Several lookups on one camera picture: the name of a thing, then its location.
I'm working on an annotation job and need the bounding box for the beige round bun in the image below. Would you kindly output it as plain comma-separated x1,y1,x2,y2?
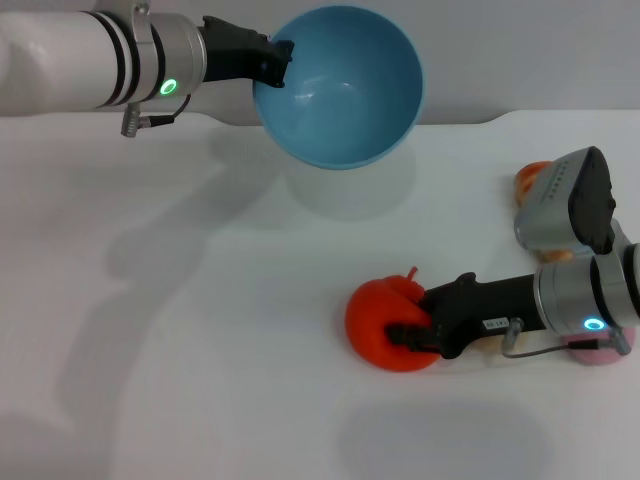
469,333,512,352

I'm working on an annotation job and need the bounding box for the orange striped bread roll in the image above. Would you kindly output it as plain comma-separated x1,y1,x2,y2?
514,159,577,265

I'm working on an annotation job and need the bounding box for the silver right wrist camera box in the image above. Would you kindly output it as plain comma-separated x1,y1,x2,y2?
514,145,619,260

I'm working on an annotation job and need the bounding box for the pink round bun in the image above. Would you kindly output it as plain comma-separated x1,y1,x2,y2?
566,325,637,367

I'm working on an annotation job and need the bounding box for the right arm cable with plug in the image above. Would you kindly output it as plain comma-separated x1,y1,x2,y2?
501,316,632,360

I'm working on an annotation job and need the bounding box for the arm cable with plug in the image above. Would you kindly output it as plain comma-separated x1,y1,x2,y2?
119,93,194,138
501,316,632,360

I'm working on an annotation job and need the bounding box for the blue bowl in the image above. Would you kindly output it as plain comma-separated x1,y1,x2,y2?
251,4,427,172

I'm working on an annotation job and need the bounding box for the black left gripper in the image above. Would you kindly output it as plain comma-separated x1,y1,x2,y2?
198,15,297,90

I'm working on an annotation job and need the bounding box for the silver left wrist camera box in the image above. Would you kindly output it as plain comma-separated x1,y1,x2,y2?
130,0,153,46

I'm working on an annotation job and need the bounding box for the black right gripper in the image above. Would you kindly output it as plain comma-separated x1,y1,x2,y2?
383,271,542,362

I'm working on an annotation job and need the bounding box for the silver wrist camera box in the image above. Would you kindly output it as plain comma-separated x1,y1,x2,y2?
514,145,619,260
130,0,153,46

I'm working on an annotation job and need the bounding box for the left arm cable with plug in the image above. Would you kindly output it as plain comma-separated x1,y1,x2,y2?
119,93,194,138

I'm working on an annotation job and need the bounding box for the orange toy fruit with stem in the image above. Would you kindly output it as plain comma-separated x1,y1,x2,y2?
345,265,442,374

